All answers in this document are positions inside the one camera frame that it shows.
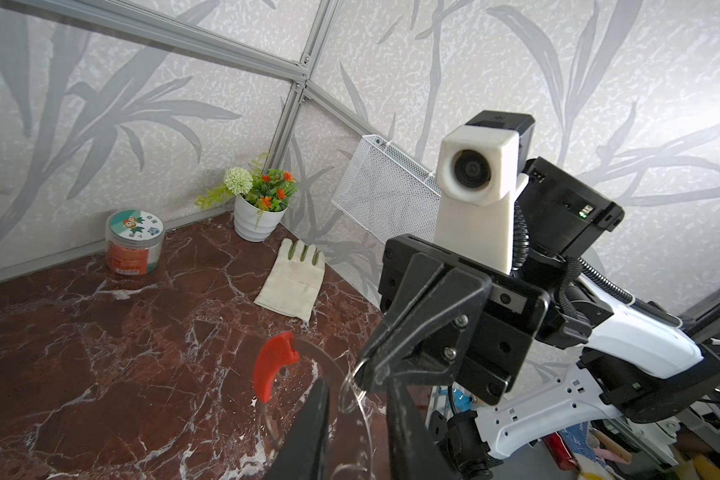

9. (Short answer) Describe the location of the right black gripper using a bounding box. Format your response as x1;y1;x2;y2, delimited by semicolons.
354;235;550;405

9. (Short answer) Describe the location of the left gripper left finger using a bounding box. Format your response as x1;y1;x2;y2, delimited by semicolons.
264;378;330;480

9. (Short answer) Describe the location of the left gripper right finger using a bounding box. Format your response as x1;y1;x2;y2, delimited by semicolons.
387;378;453;480

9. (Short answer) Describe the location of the metal keyring with red handle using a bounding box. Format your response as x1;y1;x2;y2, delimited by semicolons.
253;332;374;479

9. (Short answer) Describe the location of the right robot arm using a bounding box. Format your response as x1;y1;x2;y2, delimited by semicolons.
355;147;720;479

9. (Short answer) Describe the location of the cream work glove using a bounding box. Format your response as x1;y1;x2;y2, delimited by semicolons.
254;238;325;325

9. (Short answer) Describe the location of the white pot with flowers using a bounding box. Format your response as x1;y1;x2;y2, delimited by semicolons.
193;152;300;244

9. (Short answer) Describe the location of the white wire mesh basket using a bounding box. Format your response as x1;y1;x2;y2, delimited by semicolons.
332;134;440;242

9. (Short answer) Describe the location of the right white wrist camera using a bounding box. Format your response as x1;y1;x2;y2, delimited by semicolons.
433;111;535;274

